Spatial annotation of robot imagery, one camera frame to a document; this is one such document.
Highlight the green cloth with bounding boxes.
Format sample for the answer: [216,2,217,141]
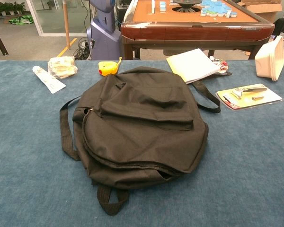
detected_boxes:
[8,14,35,25]

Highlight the blue mahjong tile pile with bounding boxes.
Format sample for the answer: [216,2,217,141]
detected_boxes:
[200,0,237,19]

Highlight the yellow tape measure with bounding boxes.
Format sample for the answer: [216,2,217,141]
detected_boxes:
[98,56,123,77]

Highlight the red snack pouch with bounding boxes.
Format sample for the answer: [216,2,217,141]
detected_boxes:
[209,55,232,77]

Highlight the yellow notebook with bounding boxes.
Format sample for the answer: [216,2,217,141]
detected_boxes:
[166,48,222,85]

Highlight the white squeeze tube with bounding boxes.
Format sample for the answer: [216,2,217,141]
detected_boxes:
[32,65,67,95]

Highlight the green potted plants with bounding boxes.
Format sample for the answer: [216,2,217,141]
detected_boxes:
[0,1,27,17]

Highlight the bread packet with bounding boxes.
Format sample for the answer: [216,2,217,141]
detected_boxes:
[47,56,79,79]

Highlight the cardboard box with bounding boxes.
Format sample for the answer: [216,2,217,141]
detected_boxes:
[236,0,284,23]

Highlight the floor cable bundle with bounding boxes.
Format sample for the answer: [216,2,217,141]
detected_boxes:
[73,36,95,61]

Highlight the blue felt table cloth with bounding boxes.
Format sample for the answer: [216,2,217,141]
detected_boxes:
[0,59,284,227]

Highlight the black fabric backpack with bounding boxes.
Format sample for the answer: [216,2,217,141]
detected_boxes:
[59,66,221,216]

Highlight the black mahjong table dial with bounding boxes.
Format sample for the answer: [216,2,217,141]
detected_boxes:
[172,0,203,14]

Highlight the beige plastic container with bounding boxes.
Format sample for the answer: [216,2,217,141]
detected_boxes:
[254,35,284,82]

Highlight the wooden pole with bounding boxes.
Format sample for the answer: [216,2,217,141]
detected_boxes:
[62,0,71,50]

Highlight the blue robot kiosk base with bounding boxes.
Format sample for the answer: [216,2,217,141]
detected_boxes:
[86,0,122,61]

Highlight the brown mahjong table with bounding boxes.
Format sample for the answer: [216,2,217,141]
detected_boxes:
[120,0,275,60]

